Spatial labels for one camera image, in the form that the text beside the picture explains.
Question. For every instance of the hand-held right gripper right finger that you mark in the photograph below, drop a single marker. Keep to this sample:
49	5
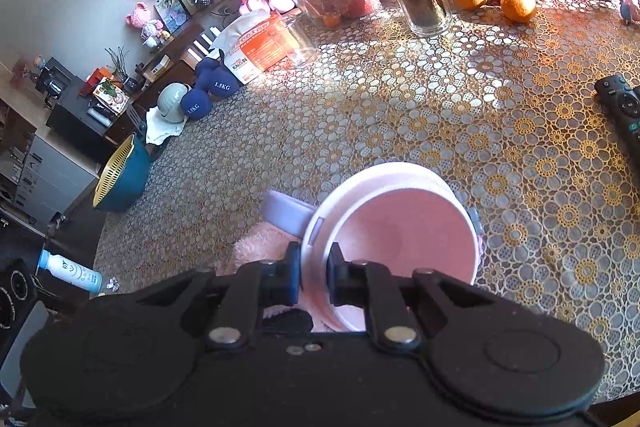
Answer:
334	279

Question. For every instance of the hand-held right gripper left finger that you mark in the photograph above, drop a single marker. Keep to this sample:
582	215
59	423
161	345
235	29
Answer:
292	279

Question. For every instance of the pink towel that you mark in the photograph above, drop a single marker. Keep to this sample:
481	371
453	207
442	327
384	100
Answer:
260	247

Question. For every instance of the pink cup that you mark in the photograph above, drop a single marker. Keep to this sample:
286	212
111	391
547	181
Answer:
400	227

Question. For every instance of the white cloth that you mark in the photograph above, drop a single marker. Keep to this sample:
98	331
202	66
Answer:
160	132

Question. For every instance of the teal basket with yellow colander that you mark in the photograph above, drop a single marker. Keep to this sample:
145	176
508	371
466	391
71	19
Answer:
122	177

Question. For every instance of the blue dumbbell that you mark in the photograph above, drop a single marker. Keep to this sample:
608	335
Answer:
195	104
222	84

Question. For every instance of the grey-green round container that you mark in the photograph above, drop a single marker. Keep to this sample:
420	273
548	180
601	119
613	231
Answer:
171	103

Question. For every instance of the white and blue bottle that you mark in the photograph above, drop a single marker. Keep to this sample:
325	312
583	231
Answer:
70	271

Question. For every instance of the orange and white tissue pack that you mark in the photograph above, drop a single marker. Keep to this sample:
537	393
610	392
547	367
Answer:
255	47

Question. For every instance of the empty drinking glass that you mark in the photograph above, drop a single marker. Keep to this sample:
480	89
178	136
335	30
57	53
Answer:
297	42

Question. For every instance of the dark wooden tv stand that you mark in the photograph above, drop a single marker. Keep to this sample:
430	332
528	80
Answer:
170	67

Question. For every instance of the white slatted rack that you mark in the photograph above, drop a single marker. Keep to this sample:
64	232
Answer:
204	41

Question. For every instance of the white drawer cabinet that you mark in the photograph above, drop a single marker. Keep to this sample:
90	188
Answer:
55	182

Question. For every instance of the colourful box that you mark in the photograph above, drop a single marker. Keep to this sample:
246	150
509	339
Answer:
110	97

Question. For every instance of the small tangerine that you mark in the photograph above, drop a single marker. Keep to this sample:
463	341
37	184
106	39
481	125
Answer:
331	20

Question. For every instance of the small potted plant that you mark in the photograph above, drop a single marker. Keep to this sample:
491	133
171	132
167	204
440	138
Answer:
122	72

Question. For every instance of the black desk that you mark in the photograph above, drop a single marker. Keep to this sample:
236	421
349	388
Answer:
75	112

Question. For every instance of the small pink plush toy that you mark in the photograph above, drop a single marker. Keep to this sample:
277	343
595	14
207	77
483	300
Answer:
250	3

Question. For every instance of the black speaker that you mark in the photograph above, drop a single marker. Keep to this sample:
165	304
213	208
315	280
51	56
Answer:
12	297

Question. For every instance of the small picture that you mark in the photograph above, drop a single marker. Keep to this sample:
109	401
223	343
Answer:
170	14

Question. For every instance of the black remote control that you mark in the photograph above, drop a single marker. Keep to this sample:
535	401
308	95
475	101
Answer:
622	107

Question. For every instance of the small toy figure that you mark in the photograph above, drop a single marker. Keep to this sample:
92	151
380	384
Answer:
631	4

